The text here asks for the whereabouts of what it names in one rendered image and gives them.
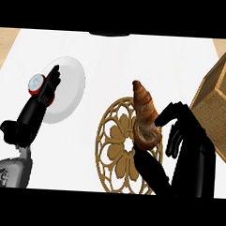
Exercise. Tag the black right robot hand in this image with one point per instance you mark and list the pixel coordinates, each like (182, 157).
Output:
(191, 153)

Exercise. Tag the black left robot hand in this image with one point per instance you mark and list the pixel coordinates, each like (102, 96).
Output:
(30, 116)

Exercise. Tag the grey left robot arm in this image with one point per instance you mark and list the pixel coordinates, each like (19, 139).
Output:
(12, 170)

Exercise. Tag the brown croissant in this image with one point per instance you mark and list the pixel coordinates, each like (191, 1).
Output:
(146, 116)

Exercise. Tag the gold round lattice placemat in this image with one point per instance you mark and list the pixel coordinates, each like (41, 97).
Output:
(117, 149)

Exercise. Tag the red-rimmed can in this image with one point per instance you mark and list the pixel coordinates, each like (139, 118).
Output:
(36, 82)

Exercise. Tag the white round plate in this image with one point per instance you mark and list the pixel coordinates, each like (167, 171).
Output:
(67, 90)

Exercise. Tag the dark rounded object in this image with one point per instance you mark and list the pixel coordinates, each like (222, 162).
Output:
(109, 34)

